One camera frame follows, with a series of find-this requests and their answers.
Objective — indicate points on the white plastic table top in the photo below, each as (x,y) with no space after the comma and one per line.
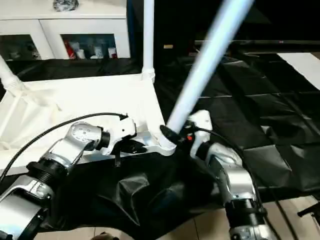
(75,105)

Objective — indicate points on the white plastic table leg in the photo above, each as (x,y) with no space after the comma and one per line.
(148,37)
(207,60)
(10,80)

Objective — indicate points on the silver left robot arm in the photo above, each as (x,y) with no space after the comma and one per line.
(60,160)

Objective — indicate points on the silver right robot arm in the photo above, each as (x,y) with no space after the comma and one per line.
(230,175)

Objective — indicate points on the black table mat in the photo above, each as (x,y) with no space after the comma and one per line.
(250,130)

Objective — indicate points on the small yellow label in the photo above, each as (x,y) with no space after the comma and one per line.
(168,46)

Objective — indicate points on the black low cabinet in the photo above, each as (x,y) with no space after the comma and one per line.
(190,25)

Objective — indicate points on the white flat sheet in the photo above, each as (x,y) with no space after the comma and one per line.
(304,67)

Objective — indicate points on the white glass-door cabinet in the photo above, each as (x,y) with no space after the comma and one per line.
(60,25)

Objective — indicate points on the clear crystal trophy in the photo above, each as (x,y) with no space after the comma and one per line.
(66,4)

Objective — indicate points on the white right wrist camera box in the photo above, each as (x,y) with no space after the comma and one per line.
(201,125)

